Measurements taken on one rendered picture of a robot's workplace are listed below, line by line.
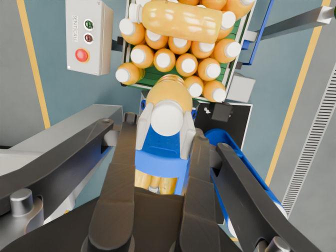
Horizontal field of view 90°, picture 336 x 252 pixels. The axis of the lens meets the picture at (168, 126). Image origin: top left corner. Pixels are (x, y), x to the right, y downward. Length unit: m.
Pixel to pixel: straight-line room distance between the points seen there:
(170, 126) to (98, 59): 0.43
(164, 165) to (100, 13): 0.46
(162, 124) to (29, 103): 2.09
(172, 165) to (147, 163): 0.07
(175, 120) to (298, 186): 2.44
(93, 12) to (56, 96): 1.52
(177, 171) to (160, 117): 0.34
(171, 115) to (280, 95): 1.79
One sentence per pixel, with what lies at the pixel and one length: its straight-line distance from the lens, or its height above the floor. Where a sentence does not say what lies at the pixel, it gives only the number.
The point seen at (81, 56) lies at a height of 1.11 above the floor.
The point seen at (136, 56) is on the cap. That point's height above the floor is 1.12.
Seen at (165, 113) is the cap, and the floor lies 1.46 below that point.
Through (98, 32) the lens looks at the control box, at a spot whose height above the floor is 1.10.
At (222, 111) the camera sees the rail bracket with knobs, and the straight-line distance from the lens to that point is 0.69.
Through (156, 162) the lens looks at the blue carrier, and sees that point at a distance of 0.49.
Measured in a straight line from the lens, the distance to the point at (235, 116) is 1.66.
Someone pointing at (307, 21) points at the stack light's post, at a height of 1.06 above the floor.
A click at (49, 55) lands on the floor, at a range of 2.00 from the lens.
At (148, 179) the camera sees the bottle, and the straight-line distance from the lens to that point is 0.64.
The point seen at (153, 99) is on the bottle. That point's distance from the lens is 0.23.
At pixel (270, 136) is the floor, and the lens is 2.06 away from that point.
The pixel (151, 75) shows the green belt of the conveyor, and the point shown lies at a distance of 0.75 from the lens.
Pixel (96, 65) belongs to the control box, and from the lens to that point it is 0.59.
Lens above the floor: 1.64
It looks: 69 degrees down
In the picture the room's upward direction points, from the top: 175 degrees counter-clockwise
